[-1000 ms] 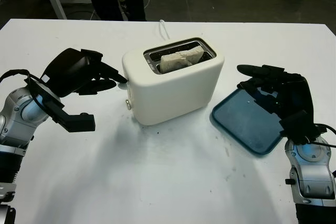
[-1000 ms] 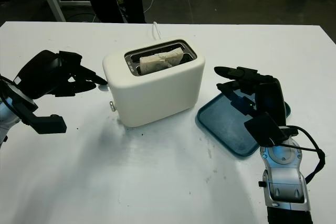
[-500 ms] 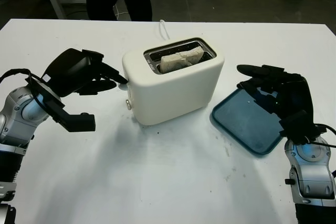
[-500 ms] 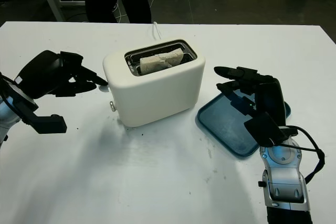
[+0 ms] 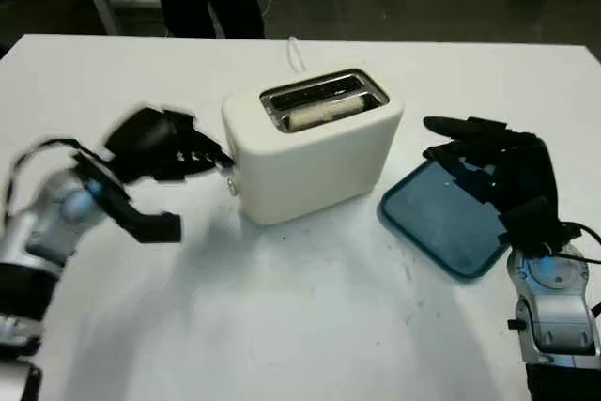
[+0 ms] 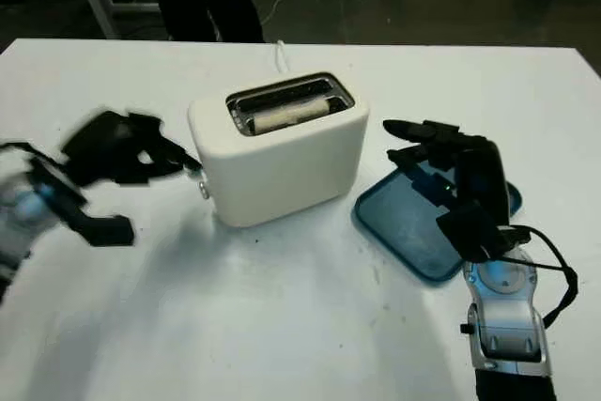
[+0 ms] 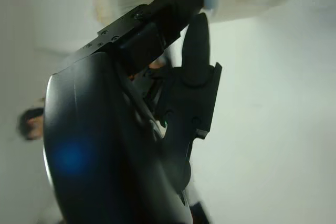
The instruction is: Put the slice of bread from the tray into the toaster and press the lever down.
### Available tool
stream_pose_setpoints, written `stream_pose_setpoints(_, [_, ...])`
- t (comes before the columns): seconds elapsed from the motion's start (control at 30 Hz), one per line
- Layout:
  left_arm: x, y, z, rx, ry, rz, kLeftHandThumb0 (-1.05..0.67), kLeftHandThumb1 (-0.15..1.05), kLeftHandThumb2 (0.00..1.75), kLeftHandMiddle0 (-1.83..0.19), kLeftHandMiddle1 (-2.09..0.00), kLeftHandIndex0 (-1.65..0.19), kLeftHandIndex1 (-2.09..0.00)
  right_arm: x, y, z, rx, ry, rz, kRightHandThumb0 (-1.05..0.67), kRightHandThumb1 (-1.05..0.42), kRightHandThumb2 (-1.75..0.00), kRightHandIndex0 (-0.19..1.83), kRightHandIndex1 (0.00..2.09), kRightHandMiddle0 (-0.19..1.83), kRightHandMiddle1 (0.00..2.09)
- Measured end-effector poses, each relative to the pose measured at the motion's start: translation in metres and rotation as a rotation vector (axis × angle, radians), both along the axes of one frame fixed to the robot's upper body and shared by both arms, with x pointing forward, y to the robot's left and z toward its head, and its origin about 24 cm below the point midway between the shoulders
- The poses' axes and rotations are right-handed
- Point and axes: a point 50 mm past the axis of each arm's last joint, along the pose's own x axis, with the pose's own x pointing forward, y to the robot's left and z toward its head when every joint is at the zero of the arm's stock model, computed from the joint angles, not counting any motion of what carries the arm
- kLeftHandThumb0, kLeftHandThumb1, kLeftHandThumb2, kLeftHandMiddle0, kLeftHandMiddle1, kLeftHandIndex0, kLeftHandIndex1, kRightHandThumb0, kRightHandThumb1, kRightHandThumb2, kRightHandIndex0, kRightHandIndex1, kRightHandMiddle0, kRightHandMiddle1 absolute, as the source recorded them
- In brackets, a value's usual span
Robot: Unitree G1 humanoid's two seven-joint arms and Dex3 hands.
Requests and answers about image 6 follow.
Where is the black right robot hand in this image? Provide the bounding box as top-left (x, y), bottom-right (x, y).
top-left (382, 118), bottom-right (511, 233)

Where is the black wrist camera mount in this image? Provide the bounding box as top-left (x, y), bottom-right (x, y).
top-left (60, 203), bottom-right (135, 247)
top-left (436, 203), bottom-right (534, 264)

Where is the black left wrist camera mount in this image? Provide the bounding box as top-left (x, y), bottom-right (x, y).
top-left (60, 203), bottom-right (135, 247)

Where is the blue plastic tray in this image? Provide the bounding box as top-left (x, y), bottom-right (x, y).
top-left (351, 161), bottom-right (525, 284)

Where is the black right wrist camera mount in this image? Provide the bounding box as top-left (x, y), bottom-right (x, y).
top-left (436, 203), bottom-right (534, 264)

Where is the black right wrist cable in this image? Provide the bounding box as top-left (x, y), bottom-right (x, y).
top-left (509, 226), bottom-right (578, 327)

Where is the cream white two-slot toaster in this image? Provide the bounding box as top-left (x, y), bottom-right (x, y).
top-left (187, 70), bottom-right (371, 228)

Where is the white toaster power cord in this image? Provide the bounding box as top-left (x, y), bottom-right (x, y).
top-left (272, 39), bottom-right (292, 72)

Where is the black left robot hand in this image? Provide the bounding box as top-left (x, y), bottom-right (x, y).
top-left (60, 109), bottom-right (203, 186)

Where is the beige bread slice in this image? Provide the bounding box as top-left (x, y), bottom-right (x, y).
top-left (253, 98), bottom-right (332, 135)

